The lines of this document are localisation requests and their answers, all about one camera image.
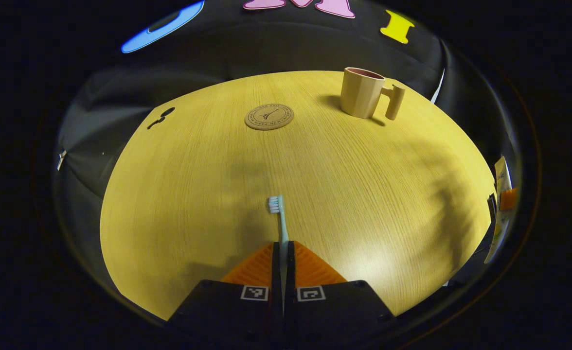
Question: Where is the wooden desktop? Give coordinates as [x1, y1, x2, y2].
[100, 70, 497, 321]

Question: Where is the round cork coaster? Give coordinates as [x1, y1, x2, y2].
[245, 103, 295, 131]

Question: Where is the beige cup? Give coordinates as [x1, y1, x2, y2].
[340, 67, 407, 121]

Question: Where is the white toothpaste tube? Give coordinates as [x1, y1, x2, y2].
[483, 156, 514, 264]

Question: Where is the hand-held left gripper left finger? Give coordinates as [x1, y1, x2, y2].
[167, 242, 283, 337]

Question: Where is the light blue toothbrush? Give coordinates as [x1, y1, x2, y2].
[267, 195, 290, 312]

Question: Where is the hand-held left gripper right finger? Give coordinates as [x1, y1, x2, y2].
[285, 241, 396, 338]

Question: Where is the black backdrop cloth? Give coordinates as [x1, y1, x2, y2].
[52, 0, 527, 312]

